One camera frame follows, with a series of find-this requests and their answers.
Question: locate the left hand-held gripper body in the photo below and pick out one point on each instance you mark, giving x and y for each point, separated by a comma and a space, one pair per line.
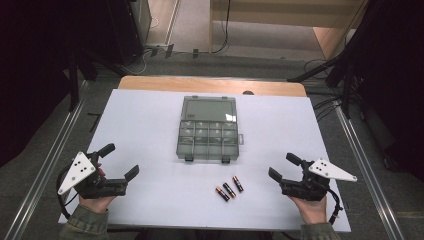
87, 181

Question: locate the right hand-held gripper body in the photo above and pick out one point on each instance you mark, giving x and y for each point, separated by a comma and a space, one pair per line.
311, 181

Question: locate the person's left hand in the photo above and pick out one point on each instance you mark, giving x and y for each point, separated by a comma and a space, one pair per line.
96, 203

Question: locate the person's right hand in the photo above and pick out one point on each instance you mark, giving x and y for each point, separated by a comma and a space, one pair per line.
310, 210

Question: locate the black tape strip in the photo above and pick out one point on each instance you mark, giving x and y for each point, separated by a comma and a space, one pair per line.
95, 121

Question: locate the white table board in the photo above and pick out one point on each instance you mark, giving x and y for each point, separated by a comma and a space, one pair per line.
160, 186

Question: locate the black and copper battery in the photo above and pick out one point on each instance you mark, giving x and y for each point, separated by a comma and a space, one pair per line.
238, 184
222, 194
229, 190

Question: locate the clear grey compartment box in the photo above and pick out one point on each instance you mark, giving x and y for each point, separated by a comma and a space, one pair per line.
208, 133

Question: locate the black stand legs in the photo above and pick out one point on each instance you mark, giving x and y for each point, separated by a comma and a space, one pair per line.
333, 71

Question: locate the dark curtain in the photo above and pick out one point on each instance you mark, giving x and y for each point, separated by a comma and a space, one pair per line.
33, 66
393, 83

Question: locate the wooden table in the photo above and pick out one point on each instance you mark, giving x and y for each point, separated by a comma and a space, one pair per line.
206, 85

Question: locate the black cabinet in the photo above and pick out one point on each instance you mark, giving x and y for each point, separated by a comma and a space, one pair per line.
128, 30

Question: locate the black plug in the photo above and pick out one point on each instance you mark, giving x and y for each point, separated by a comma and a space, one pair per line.
195, 53

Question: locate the light wooden furniture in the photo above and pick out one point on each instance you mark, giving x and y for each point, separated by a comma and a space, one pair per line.
283, 15

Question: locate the metal floor rail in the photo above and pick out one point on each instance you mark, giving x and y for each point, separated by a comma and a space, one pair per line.
46, 163
368, 180

